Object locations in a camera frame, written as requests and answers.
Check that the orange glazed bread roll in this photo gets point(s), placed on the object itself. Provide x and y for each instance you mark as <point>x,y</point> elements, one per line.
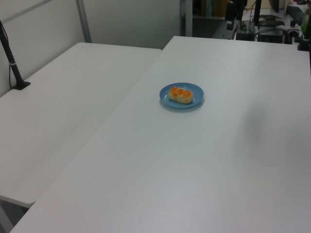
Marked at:
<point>181,94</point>

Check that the blue round plate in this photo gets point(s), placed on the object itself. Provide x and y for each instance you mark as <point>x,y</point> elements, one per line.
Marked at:
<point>175,104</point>

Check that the grey metal shelf upright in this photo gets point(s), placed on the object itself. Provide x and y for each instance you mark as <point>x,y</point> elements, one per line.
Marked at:
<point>185,17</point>

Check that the small black box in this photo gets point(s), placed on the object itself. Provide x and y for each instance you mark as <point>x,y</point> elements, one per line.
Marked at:
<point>244,36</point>

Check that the brown cardboard box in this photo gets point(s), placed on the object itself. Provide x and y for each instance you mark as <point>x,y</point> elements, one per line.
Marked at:
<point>217,7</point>

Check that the black upright background device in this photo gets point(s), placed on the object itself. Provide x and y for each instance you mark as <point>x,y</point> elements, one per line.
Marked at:
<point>230,12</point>

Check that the black electronics box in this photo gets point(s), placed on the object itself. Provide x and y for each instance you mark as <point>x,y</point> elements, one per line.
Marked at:
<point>271,36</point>

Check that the black monitor stand pole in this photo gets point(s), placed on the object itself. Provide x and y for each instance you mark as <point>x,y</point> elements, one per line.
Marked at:
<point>257,11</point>

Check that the dark brown flat object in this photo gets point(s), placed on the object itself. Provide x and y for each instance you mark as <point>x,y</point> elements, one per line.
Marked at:
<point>271,22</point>

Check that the black computer monitor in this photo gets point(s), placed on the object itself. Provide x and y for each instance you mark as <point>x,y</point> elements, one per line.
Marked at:
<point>274,4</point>

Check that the black table clamp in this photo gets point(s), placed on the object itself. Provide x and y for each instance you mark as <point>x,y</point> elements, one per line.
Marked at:
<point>303,44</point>

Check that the black keyboard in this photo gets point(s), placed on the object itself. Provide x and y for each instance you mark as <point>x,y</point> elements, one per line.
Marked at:
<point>296,13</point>

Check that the green bottle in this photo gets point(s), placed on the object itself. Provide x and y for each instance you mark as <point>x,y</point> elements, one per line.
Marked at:
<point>306,23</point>

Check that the black camera stand pole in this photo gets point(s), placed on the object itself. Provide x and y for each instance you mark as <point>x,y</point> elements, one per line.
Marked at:
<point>11,60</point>

